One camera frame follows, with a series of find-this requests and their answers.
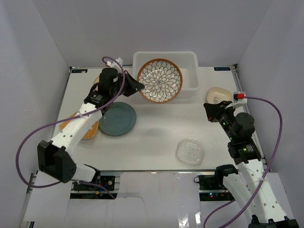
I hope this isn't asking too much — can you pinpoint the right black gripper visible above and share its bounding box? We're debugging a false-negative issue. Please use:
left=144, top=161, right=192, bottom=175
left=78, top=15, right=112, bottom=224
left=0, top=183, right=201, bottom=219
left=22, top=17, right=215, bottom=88
left=203, top=101, right=237, bottom=141

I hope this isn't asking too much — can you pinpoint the floral round bowl plate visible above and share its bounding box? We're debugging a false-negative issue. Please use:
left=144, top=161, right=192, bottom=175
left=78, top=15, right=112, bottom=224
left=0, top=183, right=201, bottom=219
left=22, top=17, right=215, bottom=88
left=137, top=58, right=183, bottom=104

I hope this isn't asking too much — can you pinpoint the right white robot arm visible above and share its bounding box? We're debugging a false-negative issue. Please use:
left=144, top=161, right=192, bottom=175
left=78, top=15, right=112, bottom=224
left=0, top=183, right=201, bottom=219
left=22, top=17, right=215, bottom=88
left=204, top=100, right=299, bottom=228

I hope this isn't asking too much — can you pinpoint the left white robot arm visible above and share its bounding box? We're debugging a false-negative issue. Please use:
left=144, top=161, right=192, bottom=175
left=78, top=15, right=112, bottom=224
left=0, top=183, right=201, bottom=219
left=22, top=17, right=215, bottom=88
left=38, top=67, right=144, bottom=190

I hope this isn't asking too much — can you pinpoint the white plastic bin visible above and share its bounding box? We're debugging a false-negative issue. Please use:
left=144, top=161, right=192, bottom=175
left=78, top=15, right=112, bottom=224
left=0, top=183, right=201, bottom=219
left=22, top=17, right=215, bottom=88
left=133, top=51, right=201, bottom=99

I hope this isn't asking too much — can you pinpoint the cream panda dish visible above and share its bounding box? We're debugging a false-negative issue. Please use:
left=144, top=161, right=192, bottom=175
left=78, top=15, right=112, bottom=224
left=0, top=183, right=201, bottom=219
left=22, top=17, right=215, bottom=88
left=207, top=87, right=233, bottom=104

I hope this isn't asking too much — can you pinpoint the teal round plate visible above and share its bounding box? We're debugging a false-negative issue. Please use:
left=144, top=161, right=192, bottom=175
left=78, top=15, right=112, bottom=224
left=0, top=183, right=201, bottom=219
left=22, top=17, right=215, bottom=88
left=99, top=102, right=137, bottom=136

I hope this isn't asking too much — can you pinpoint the beige bird painted plate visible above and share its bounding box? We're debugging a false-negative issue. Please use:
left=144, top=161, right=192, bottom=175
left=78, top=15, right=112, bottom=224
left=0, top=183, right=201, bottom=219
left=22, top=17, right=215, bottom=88
left=93, top=76, right=99, bottom=91

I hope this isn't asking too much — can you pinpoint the clear glass plate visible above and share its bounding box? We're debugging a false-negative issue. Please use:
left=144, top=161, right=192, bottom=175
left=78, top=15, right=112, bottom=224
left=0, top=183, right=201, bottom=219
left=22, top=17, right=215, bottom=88
left=175, top=138, right=205, bottom=166

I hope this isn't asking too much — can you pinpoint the orange woven fan plate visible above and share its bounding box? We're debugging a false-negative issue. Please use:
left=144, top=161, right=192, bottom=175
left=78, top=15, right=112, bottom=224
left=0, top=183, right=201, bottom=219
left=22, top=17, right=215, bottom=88
left=59, top=110, right=99, bottom=140

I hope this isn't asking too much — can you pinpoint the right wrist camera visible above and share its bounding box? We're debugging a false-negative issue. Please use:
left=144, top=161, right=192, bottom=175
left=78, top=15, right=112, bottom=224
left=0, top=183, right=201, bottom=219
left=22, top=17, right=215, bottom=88
left=226, top=91, right=247, bottom=109

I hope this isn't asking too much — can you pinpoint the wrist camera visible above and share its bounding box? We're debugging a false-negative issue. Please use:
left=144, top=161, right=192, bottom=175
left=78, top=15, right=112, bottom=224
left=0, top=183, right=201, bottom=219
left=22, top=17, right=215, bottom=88
left=103, top=57, right=123, bottom=67
left=226, top=91, right=247, bottom=109

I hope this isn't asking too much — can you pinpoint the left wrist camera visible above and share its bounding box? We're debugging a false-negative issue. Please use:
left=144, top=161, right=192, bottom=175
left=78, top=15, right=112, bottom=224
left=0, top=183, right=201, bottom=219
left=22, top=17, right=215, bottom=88
left=103, top=57, right=123, bottom=67

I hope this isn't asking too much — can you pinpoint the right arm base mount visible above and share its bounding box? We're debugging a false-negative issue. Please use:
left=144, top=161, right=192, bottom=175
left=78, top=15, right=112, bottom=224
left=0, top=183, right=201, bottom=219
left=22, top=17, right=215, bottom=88
left=193, top=175, right=234, bottom=202

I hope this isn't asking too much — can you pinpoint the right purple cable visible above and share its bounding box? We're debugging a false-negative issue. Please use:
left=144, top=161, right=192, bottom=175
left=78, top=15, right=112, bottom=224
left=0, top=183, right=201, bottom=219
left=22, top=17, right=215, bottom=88
left=203, top=95, right=284, bottom=228

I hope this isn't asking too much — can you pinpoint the purple cable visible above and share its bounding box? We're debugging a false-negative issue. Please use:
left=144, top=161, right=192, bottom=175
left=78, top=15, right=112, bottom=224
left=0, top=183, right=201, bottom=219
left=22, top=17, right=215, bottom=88
left=203, top=95, right=284, bottom=228
left=15, top=56, right=125, bottom=200

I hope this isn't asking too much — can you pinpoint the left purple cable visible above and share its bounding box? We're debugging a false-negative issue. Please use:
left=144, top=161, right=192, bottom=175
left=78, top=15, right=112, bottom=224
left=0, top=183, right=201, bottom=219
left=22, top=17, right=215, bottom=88
left=15, top=56, right=125, bottom=200

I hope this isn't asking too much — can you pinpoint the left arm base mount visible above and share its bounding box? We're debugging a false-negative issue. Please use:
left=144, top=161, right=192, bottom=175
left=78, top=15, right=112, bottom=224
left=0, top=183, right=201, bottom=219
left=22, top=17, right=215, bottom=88
left=70, top=176, right=119, bottom=200

